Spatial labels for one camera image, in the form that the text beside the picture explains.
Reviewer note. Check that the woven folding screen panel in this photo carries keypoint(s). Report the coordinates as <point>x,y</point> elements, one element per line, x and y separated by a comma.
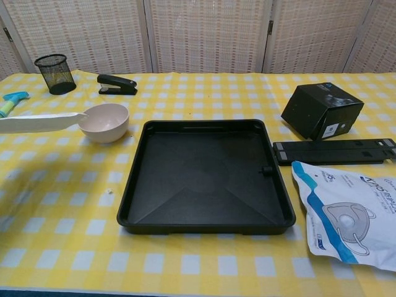
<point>7,58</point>
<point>83,34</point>
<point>315,34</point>
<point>380,46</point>
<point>207,34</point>

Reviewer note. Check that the black cardboard box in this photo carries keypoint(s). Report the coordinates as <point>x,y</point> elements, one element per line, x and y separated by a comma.
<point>306,108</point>

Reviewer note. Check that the yellow white checkered tablecloth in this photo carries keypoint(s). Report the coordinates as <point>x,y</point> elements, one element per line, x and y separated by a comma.
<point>198,272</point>

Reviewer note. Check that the black flat bracket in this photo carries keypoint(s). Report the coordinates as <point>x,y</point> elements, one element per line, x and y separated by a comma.
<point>328,151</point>

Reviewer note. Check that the black stapler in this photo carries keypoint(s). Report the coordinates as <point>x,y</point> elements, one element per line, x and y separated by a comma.
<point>120,82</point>

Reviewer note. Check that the black mesh pen holder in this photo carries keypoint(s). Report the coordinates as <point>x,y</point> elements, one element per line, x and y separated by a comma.
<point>57,77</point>

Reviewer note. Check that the blue green toy syringe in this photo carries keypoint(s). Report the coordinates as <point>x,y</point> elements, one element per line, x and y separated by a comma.
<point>9,105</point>

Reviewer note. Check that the white blue mask package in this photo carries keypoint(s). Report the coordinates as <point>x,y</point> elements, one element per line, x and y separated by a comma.
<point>340,222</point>

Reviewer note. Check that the black plastic tray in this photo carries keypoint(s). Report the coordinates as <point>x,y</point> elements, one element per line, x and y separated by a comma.
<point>201,185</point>

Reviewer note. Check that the white paper plate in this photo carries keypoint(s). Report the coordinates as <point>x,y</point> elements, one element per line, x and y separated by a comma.
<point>37,123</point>

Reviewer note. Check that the beige bowl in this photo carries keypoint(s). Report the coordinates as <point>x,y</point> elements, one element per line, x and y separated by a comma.
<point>108,127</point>

